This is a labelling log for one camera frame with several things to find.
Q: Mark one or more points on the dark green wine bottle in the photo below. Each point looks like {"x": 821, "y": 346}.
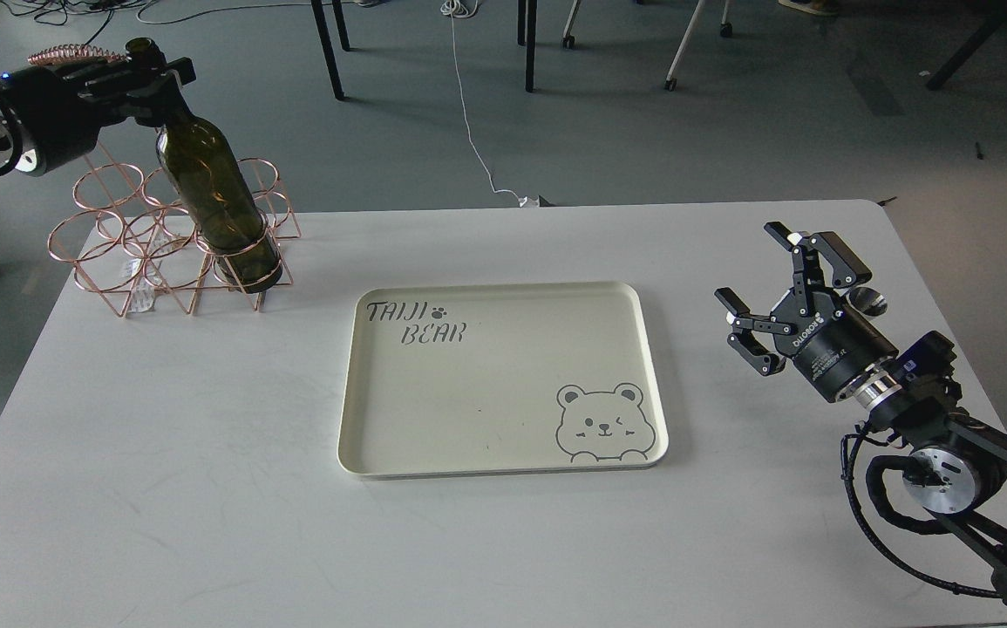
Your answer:
{"x": 203, "y": 170}

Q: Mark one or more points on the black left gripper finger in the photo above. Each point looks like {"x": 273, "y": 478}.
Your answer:
{"x": 137, "y": 95}
{"x": 84, "y": 71}

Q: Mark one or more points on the copper wire wine rack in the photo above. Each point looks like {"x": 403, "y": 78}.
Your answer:
{"x": 132, "y": 240}

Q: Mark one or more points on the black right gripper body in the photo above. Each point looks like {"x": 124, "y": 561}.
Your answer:
{"x": 832, "y": 343}

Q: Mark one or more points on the cream bear tray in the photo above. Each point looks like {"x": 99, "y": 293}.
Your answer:
{"x": 505, "y": 378}

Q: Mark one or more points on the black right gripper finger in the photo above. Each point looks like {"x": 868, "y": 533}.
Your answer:
{"x": 744, "y": 325}
{"x": 822, "y": 264}

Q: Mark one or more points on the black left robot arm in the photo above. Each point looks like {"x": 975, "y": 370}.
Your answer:
{"x": 11, "y": 141}

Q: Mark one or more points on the black table legs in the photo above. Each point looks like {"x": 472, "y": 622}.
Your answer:
{"x": 330, "y": 17}

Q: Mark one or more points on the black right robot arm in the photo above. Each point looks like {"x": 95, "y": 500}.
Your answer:
{"x": 953, "y": 480}

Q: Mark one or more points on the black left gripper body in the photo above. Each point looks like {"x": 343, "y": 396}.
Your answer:
{"x": 57, "y": 127}

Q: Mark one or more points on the silver metal jigger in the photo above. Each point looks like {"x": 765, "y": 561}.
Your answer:
{"x": 868, "y": 302}

